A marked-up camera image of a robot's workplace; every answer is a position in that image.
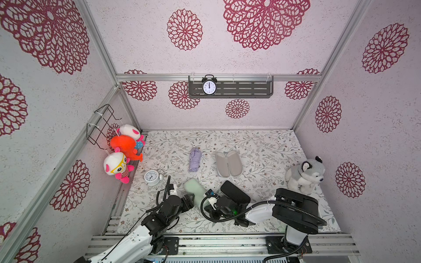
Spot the white plush with glasses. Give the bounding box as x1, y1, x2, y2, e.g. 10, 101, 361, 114
103, 152, 134, 184

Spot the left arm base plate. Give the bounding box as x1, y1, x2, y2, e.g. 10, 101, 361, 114
151, 236, 179, 255

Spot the floral table mat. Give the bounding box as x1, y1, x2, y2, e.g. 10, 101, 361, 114
117, 130, 306, 234

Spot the white pink plush top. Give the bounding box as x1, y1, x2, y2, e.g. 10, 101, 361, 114
117, 124, 145, 150

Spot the black alarm clock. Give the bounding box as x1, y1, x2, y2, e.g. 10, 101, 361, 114
202, 74, 218, 95

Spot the black wire rack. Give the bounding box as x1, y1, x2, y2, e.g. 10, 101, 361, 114
86, 104, 122, 150

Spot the black umbrella case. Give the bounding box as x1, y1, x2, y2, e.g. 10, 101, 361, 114
220, 180, 251, 204

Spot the white alarm clock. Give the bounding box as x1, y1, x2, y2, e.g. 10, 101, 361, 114
144, 170, 163, 187

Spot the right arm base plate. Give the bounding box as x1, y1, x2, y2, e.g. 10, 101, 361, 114
265, 236, 312, 254

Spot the grey wall shelf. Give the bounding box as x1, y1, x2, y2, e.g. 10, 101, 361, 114
187, 75, 274, 99

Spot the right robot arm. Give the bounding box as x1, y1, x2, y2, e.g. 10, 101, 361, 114
199, 188, 327, 263

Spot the orange plush toy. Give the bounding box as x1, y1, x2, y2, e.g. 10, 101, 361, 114
110, 135, 143, 162

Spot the husky plush toy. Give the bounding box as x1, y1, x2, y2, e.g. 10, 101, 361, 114
285, 156, 326, 195

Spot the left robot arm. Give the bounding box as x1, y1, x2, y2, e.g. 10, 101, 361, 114
75, 178, 195, 263

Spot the purple umbrella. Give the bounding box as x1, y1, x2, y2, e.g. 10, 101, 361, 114
189, 147, 202, 173

